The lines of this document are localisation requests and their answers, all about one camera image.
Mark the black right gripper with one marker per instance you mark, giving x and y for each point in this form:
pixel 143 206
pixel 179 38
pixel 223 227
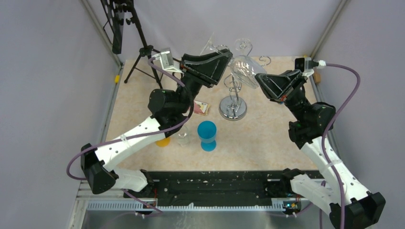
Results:
pixel 278 88

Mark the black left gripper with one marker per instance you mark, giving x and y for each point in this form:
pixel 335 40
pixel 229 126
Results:
pixel 207 69

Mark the clear small wine glass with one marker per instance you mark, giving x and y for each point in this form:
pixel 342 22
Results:
pixel 243 68

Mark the blue wine glass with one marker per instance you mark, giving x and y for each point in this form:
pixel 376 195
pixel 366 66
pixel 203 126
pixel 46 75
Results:
pixel 207 131

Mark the clear patterned wine glass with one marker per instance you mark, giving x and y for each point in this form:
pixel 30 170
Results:
pixel 183 136

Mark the yellow wine glass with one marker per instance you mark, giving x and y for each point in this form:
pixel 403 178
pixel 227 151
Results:
pixel 164 142

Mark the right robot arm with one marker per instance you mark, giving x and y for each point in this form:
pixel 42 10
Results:
pixel 347 202

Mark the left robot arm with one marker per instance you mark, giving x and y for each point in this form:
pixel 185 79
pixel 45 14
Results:
pixel 170 110

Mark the clear tall stemmed glass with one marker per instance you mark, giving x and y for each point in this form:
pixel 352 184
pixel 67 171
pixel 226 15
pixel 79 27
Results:
pixel 243 47

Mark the chrome wine glass rack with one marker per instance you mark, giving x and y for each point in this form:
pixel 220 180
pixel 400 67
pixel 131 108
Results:
pixel 233 107

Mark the playing card box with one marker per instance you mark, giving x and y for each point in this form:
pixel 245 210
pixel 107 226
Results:
pixel 201 108

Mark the black tripod stand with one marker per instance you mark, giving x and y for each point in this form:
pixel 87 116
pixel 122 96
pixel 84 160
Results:
pixel 146 50

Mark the black perforated plate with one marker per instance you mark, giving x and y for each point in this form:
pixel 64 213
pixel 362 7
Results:
pixel 114 11

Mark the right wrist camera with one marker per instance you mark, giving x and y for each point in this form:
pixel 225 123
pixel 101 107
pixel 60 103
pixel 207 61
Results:
pixel 307 65

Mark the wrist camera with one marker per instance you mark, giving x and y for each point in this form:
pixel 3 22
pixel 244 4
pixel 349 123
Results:
pixel 307 65
pixel 167 61

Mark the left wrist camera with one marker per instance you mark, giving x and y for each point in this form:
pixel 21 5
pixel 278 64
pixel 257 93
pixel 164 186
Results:
pixel 167 61

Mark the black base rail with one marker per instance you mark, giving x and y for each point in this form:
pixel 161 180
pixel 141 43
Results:
pixel 215 188

